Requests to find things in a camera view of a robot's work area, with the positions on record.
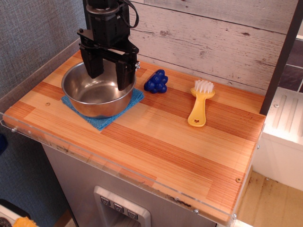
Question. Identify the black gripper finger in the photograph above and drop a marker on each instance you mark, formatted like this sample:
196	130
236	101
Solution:
125	73
93	61

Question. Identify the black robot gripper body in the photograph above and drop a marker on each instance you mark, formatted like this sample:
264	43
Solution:
110	26

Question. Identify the blue plastic grape bunch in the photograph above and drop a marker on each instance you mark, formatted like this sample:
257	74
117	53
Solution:
156	83

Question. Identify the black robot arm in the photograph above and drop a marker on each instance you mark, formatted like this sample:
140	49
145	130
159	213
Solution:
102	3

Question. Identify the stainless steel bowl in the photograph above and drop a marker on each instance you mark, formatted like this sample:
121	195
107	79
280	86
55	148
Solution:
99	97

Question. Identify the yellow scrub brush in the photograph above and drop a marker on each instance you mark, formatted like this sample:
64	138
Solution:
202	91

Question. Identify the clear acrylic table guard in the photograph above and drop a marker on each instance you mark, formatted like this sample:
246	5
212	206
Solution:
200	169

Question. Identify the grey toy fridge cabinet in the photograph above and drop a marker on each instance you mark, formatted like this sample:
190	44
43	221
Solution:
78	179

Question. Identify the silver ice dispenser panel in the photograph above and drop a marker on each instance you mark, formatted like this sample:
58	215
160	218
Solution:
116	211

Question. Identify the white toy sink unit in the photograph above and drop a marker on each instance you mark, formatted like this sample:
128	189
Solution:
279	153

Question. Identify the yellow object bottom left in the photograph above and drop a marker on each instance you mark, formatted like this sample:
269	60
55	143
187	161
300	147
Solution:
24	222

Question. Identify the dark vertical post left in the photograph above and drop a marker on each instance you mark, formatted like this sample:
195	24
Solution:
84	14

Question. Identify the dark vertical post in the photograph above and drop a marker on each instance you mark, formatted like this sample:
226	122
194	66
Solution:
283	57
84	14

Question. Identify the dark vertical post right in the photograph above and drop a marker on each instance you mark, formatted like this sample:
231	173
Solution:
283	57

